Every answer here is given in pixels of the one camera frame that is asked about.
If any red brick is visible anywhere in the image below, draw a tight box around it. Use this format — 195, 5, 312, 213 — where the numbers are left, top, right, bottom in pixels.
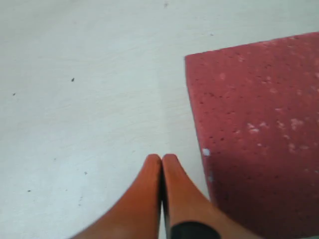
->
185, 32, 319, 239

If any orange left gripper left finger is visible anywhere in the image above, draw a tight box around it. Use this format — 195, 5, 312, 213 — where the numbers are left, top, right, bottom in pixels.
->
74, 154, 162, 239

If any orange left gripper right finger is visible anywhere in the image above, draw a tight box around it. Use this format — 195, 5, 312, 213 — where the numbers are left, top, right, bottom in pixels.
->
162, 154, 257, 239

